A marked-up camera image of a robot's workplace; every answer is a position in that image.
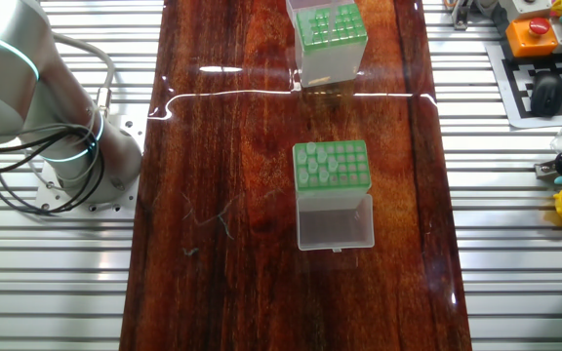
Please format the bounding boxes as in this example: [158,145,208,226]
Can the tall translucent green tip box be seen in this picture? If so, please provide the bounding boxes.
[292,139,376,254]

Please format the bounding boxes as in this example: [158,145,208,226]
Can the low green rack tip box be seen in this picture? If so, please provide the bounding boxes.
[285,0,369,89]

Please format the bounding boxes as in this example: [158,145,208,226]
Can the glossy brown wooden board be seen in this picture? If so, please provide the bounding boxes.
[118,0,473,351]

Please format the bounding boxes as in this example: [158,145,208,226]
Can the yellow button box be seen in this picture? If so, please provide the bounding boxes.
[504,17,560,59]

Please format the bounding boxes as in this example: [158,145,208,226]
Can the black computer mouse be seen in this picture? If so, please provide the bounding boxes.
[529,70,562,118]

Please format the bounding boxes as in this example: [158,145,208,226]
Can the red emergency stop button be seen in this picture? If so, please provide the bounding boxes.
[528,18,551,38]

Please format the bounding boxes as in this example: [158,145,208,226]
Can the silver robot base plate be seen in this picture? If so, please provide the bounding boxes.
[34,114,148,218]

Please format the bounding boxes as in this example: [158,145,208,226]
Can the grey cable with metal plug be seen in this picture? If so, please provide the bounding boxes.
[51,32,116,118]

